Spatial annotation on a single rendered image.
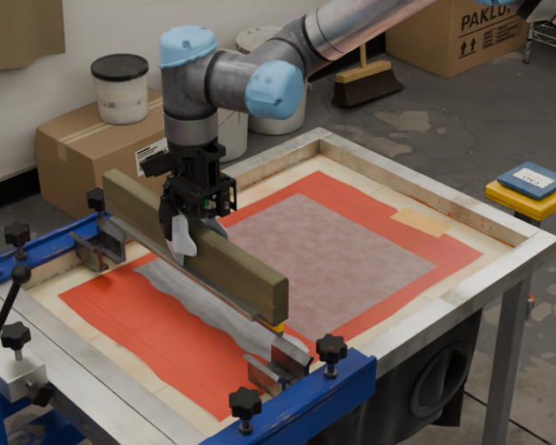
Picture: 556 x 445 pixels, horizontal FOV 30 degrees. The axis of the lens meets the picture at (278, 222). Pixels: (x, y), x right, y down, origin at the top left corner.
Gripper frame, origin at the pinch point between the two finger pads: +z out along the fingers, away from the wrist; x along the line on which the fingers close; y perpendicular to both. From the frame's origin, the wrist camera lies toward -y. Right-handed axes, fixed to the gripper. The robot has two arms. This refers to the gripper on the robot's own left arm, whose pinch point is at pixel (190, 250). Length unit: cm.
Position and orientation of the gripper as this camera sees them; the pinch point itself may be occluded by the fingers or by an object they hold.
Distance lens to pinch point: 155.0
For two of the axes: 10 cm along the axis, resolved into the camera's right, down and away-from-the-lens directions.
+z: 0.1, 8.5, 5.3
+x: 7.3, -3.7, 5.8
